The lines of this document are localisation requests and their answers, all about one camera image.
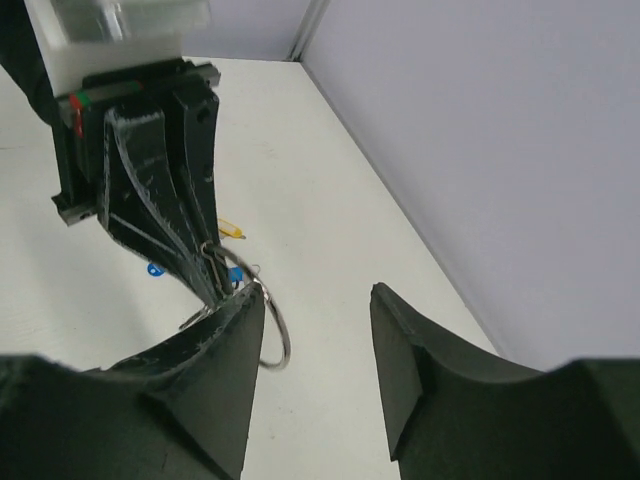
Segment blue key tag upper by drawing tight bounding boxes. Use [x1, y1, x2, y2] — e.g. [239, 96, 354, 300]
[147, 263, 165, 277]

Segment aluminium frame post right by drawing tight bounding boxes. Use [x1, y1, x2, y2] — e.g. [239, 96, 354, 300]
[286, 0, 330, 62]

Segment blue key tag lower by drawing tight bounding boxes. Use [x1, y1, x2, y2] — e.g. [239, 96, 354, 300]
[228, 266, 244, 288]

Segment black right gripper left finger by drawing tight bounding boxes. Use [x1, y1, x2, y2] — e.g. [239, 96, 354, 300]
[1, 285, 265, 479]

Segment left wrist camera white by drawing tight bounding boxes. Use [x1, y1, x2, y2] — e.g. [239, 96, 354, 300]
[25, 0, 211, 96]

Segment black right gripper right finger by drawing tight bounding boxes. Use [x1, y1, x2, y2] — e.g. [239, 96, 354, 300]
[370, 283, 639, 479]

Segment yellow key tag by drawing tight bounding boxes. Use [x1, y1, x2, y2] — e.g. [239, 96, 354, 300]
[218, 219, 246, 239]

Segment large silver keyring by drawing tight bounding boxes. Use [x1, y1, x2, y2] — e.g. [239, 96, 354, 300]
[177, 242, 292, 372]

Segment blue key tag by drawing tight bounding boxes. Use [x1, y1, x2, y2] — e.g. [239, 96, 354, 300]
[228, 266, 244, 288]
[147, 263, 165, 277]

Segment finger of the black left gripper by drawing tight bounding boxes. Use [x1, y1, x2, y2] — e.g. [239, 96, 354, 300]
[174, 87, 231, 295]
[97, 107, 220, 307]

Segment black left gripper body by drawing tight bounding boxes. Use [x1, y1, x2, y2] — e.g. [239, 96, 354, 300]
[52, 58, 221, 225]

